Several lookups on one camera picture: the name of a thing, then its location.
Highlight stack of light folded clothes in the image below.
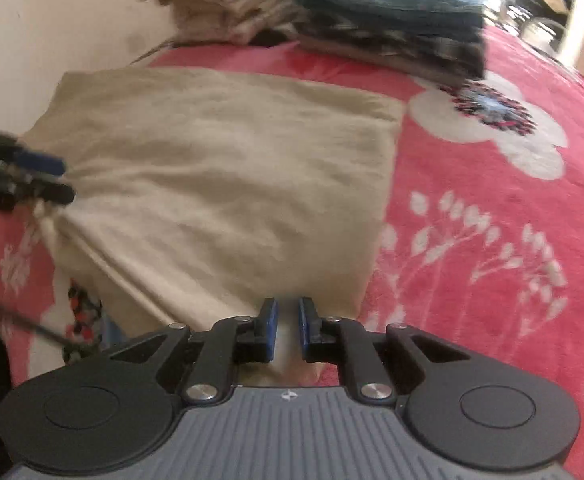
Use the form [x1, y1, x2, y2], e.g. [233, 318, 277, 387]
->
[114, 0, 323, 46]

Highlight khaki pants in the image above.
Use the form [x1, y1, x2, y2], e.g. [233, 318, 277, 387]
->
[19, 67, 405, 386]

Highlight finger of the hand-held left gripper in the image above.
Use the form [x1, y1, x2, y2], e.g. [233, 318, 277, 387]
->
[0, 161, 76, 211]
[0, 127, 67, 177]

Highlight stack of dark folded clothes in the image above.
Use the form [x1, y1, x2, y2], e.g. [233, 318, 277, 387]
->
[294, 0, 488, 86]

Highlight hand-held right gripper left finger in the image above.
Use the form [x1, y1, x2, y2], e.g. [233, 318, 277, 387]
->
[108, 297, 279, 406]

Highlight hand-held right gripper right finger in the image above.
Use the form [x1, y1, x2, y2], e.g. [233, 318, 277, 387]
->
[298, 296, 472, 405]

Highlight thin black cable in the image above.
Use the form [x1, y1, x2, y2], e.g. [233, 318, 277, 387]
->
[0, 292, 75, 351]

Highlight black wheelchair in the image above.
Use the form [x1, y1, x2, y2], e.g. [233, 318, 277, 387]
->
[502, 0, 578, 56]

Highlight red floral blanket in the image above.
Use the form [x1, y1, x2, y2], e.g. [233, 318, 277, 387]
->
[0, 25, 584, 480]

